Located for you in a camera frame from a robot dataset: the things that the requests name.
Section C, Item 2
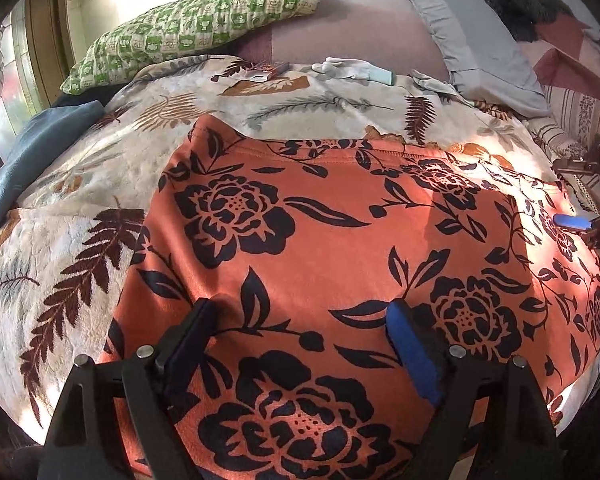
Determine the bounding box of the green checkered pillow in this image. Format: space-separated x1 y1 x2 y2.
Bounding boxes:
60 0 327 96

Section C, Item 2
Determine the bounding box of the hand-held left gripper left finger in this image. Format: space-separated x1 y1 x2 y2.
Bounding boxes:
37 298 220 480

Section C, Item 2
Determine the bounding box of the dark cloth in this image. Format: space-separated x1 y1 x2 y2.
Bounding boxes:
50 84 127 109

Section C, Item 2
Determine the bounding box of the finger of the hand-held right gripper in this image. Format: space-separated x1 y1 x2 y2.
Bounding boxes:
553 210 600 249
552 157 600 176

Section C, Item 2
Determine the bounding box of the orange floral blouse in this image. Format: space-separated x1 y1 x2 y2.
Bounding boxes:
102 114 600 480

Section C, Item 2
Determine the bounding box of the stained glass window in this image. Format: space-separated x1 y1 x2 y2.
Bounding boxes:
0 10 47 162

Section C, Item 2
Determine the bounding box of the small foil packet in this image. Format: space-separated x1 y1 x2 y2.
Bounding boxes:
242 61 291 82

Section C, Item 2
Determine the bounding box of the pale grey cloth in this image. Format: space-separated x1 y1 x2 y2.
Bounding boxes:
410 70 477 107

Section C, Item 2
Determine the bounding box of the pink bed sheet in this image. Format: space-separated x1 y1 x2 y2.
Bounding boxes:
237 0 452 84

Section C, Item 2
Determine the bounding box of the leaf print blanket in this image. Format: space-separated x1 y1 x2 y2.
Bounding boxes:
0 54 598 447

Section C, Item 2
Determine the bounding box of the grey ruffled pillow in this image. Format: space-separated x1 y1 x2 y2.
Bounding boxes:
382 0 552 117

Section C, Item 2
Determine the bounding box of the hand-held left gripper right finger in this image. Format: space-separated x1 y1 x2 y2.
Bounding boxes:
385 298 567 480

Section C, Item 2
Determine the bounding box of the blue towel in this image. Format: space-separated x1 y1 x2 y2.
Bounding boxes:
0 100 106 232

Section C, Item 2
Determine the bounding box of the pink geometric quilt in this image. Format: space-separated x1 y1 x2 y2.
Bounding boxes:
522 14 600 102

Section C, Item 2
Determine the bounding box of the white glove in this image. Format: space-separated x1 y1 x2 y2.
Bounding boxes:
311 56 377 81

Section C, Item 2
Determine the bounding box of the wooden window frame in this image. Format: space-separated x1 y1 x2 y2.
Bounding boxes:
22 0 77 111

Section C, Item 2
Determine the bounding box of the striped floral quilt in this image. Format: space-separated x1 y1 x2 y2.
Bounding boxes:
527 85 600 212

